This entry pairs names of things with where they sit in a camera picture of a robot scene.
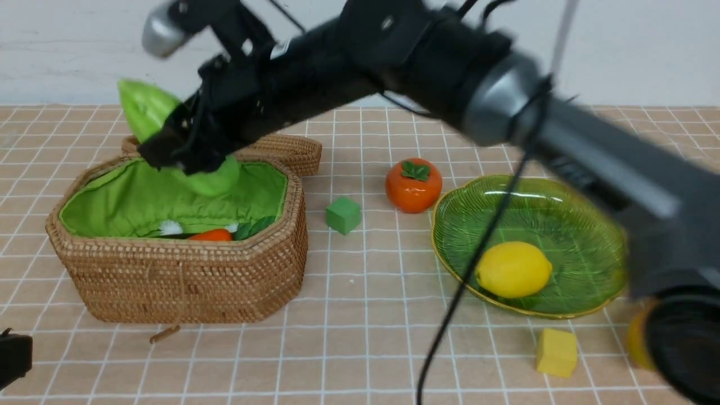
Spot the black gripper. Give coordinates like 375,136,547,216
137,55,293,175

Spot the green toy cucumber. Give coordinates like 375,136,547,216
116,79,241,197

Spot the orange toy carrot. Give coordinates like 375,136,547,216
187,215,277,242

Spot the orange toy persimmon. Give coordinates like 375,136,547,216
385,158,443,214

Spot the yellow toy lemon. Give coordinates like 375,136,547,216
475,241,554,298

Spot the orange yellow toy mango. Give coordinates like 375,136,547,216
625,301,656,372

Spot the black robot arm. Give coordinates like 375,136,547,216
138,1,719,404

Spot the woven wicker basket lid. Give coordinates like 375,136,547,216
122,134,323,177

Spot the woven wicker basket green lining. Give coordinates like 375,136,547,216
45,153,309,344

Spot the green foam cube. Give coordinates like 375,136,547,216
325,196,362,235

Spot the black object at bottom left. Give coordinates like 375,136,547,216
0,328,34,390

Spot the green glass leaf plate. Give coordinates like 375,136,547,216
431,174,629,320

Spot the yellow foam cube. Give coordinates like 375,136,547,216
535,328,578,379

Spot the wrist camera with grey edge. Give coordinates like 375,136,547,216
142,0,276,60

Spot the black cable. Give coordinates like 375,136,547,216
264,0,580,405

